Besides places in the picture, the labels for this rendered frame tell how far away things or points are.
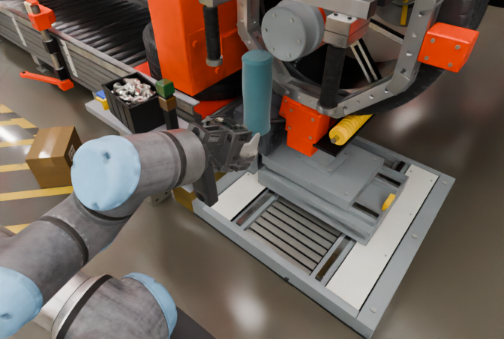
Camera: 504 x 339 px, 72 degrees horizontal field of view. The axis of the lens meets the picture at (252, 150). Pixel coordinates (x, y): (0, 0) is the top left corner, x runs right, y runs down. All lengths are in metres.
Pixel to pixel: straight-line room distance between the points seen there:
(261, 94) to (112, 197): 0.66
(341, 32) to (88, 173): 0.48
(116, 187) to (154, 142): 0.08
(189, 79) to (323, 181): 0.62
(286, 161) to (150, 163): 0.99
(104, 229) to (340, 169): 1.04
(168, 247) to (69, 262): 0.96
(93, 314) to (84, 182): 0.30
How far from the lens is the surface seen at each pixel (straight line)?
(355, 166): 1.44
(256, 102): 1.04
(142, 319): 0.72
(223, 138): 0.60
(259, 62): 0.98
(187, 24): 1.15
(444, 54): 0.87
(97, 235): 0.54
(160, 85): 1.06
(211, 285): 1.35
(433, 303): 1.45
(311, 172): 1.38
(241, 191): 1.49
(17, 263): 0.49
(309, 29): 0.84
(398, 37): 1.01
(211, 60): 0.94
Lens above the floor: 1.18
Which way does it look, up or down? 41 degrees down
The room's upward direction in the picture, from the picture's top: straight up
